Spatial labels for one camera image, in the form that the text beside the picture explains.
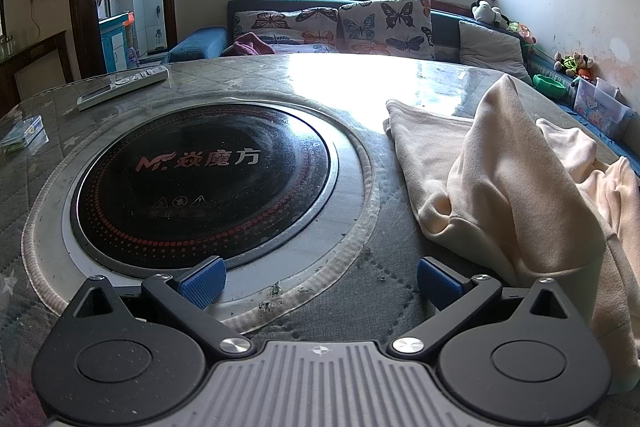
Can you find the grey pillow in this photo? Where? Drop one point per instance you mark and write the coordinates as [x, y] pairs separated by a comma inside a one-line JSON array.
[[490, 49]]

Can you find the clear plastic storage box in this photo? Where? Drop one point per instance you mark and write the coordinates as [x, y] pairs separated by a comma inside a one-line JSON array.
[[600, 109]]

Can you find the panda plush toy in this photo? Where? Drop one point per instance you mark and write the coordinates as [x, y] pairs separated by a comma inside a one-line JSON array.
[[484, 12]]

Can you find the grey remote control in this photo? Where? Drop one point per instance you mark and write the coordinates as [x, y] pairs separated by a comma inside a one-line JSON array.
[[125, 84]]

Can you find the small green card box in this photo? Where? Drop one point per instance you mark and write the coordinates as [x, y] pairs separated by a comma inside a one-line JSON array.
[[22, 134]]

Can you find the row of clear glasses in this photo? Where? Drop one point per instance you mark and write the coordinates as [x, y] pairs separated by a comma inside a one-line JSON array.
[[5, 46]]

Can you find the blue sofa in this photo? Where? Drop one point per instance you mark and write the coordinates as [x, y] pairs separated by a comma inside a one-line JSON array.
[[200, 44]]

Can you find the green bowl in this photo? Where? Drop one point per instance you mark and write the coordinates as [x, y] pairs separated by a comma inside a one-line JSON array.
[[549, 84]]

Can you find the dark wooden sideboard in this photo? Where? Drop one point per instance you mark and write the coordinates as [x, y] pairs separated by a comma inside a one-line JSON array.
[[50, 52]]

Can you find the colourful small plush toy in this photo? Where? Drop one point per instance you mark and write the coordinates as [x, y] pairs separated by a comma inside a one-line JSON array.
[[522, 33]]

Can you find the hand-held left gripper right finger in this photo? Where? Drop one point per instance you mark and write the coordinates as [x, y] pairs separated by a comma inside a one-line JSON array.
[[439, 279]]

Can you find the square butterfly print cushion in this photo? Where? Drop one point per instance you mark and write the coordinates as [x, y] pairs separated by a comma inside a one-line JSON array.
[[385, 27]]

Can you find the cream garment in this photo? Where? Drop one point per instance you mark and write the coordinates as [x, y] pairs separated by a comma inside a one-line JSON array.
[[500, 167]]

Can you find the brown and green plush toy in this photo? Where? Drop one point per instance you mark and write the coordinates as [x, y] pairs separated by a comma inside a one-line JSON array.
[[575, 66]]

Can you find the black round induction cooktop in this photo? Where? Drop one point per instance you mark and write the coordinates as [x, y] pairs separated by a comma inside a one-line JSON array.
[[200, 187]]

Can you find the pink cloth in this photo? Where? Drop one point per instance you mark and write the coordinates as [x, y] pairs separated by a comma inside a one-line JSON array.
[[250, 44]]

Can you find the blue cabinet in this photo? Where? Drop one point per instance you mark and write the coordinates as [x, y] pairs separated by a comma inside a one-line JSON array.
[[112, 42]]

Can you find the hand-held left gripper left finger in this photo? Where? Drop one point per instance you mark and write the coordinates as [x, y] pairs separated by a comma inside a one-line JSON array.
[[205, 283]]

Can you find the flat butterfly print cushion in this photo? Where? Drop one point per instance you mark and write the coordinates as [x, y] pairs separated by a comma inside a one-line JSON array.
[[305, 48]]

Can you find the long butterfly print cushion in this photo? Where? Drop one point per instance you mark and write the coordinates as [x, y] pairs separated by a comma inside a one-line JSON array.
[[280, 22]]

